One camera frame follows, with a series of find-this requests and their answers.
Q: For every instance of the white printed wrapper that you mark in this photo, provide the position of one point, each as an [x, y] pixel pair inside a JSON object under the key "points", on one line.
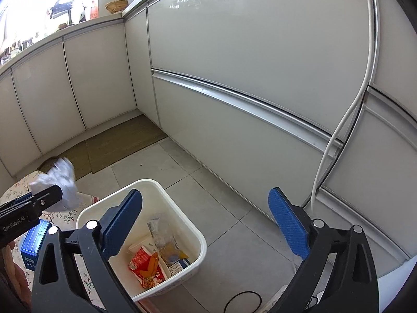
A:
{"points": [[141, 245]]}

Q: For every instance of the large brown floor mat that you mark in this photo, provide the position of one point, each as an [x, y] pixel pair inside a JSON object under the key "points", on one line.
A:
{"points": [[123, 140]]}

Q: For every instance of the person's left hand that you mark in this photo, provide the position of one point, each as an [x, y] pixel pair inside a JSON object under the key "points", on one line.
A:
{"points": [[16, 270]]}

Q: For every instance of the clear plastic bag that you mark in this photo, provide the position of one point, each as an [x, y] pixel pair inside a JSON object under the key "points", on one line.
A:
{"points": [[159, 231]]}

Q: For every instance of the red snack packet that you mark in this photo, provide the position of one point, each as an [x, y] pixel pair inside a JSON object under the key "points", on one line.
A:
{"points": [[143, 262]]}

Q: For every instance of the white plastic bin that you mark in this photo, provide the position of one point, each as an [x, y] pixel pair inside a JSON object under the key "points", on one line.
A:
{"points": [[182, 215]]}

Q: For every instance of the blue white carton box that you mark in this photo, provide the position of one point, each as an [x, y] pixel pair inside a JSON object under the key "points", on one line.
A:
{"points": [[32, 244]]}

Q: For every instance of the wicker basket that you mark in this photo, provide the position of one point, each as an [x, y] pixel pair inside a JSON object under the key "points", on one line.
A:
{"points": [[116, 6]]}

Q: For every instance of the large orange carrot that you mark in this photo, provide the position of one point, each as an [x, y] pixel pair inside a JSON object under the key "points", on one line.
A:
{"points": [[152, 262]]}

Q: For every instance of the white jar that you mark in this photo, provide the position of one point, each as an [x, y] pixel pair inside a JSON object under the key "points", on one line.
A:
{"points": [[81, 14]]}

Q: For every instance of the floral tablecloth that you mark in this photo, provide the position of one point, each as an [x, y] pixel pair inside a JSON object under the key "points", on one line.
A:
{"points": [[88, 287]]}

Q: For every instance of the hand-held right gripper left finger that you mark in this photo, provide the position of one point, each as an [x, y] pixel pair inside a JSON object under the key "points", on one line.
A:
{"points": [[122, 221]]}

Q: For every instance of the white kitchen cabinets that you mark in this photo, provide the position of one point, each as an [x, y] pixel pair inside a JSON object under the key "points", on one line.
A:
{"points": [[244, 71]]}

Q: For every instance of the red label bottle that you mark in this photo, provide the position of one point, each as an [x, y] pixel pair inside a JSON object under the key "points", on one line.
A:
{"points": [[93, 9]]}

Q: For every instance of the small brown floor mat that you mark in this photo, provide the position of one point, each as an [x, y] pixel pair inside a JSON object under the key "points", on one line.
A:
{"points": [[71, 159]]}

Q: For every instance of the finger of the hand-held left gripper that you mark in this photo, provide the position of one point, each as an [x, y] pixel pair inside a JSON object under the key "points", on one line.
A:
{"points": [[45, 199], [19, 198]]}

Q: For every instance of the white paper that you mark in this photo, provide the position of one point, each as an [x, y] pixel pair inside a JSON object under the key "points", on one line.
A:
{"points": [[60, 179]]}

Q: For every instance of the light blue yellow wrapper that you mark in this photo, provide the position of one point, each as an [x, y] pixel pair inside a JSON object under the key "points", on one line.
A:
{"points": [[176, 256]]}

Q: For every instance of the black dish rack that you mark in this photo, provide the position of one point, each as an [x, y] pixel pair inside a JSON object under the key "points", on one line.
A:
{"points": [[62, 12]]}

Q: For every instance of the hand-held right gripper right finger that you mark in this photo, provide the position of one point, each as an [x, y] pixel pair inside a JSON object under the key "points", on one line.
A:
{"points": [[288, 225]]}

